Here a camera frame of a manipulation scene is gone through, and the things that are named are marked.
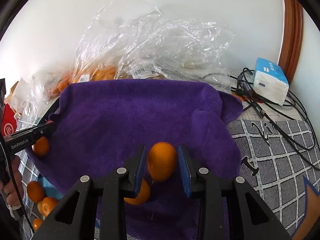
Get purple towel on tray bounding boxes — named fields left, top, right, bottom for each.
left=27, top=80, right=242, bottom=239

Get person's left hand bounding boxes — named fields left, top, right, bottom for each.
left=1, top=155, right=24, bottom=206

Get blue white tissue pack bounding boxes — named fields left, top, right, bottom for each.
left=253, top=58, right=289, bottom=106

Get small clear plastic bag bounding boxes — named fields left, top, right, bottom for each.
left=9, top=70, right=71, bottom=130

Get oval orange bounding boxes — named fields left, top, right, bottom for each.
left=147, top=142, right=177, bottom=183

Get red paper shopping bag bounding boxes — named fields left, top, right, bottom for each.
left=1, top=103, right=17, bottom=137

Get black tray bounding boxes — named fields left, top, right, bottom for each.
left=38, top=98, right=60, bottom=125

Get black cables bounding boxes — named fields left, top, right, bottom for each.
left=229, top=67, right=320, bottom=170

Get large orange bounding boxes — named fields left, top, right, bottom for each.
left=27, top=181, right=46, bottom=204
left=32, top=137, right=50, bottom=158

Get large clear plastic bag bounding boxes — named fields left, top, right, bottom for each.
left=71, top=1, right=234, bottom=92

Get blue paper under tray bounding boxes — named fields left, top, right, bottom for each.
left=37, top=174, right=63, bottom=200

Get grey checked tablecloth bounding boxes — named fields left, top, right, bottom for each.
left=15, top=118, right=320, bottom=240

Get brown wooden door frame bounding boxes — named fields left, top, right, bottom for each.
left=278, top=0, right=304, bottom=83

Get bagged oranges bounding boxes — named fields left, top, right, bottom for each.
left=49, top=66, right=116, bottom=98

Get small orange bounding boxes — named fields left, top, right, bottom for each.
left=37, top=197, right=59, bottom=217
left=33, top=218, right=43, bottom=231

